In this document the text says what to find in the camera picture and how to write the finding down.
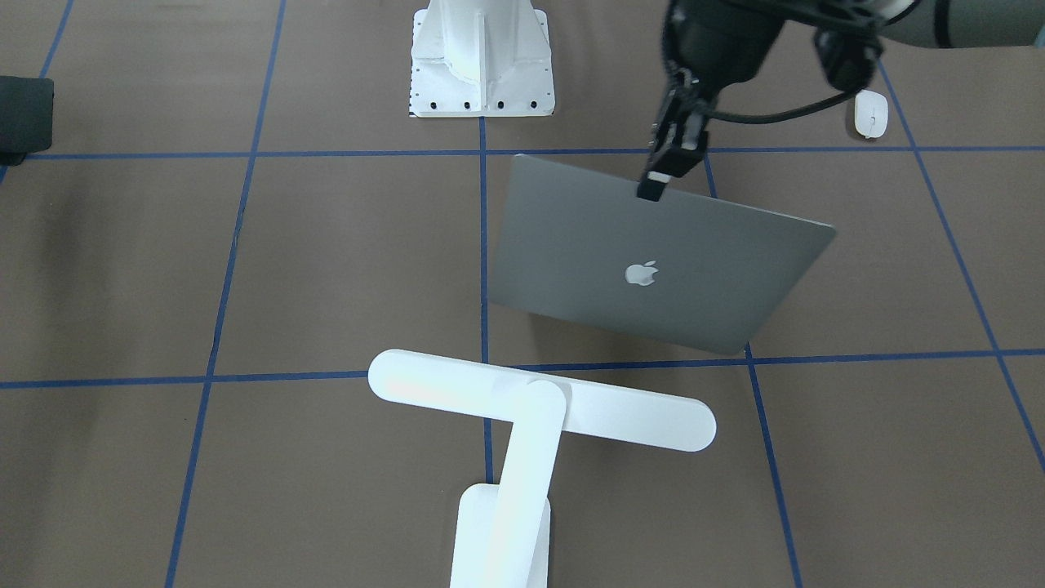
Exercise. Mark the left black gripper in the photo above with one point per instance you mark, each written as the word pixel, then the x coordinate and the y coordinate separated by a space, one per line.
pixel 729 41

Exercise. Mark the black mouse pad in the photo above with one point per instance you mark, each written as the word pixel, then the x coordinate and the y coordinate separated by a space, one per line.
pixel 27 114

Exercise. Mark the white computer mouse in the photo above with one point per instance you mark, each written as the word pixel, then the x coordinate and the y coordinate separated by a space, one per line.
pixel 870 114

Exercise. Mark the grey laptop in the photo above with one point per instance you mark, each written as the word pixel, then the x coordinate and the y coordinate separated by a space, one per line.
pixel 581 246

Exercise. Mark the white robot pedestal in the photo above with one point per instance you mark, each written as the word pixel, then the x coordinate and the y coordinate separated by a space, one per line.
pixel 481 59

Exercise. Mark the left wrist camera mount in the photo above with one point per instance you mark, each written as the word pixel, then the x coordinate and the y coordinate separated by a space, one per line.
pixel 848 60

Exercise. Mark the white desk lamp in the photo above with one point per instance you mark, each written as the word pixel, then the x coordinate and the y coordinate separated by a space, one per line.
pixel 503 530

